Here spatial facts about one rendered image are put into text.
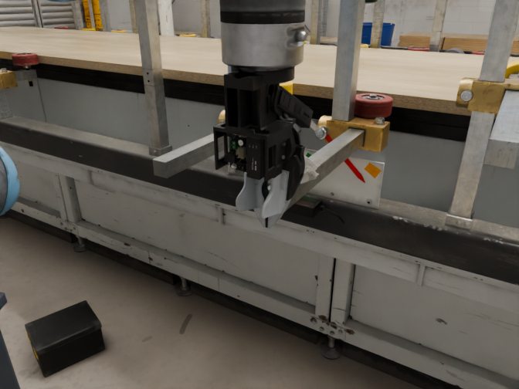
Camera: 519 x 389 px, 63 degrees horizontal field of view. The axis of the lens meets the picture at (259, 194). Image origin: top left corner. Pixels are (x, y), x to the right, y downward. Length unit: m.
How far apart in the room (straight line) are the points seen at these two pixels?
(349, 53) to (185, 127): 0.70
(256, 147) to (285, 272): 1.01
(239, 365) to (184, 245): 0.48
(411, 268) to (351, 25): 0.51
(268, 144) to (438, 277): 0.61
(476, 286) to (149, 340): 1.09
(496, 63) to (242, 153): 0.47
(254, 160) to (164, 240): 1.28
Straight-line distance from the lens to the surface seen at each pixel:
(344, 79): 0.86
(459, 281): 0.98
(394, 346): 1.39
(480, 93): 0.80
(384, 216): 0.89
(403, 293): 1.31
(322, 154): 0.71
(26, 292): 2.01
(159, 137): 1.17
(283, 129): 0.48
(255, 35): 0.45
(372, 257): 1.00
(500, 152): 0.52
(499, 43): 0.80
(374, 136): 0.85
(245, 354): 1.53
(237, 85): 0.46
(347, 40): 0.85
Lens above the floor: 1.10
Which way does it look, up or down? 25 degrees down
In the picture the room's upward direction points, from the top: straight up
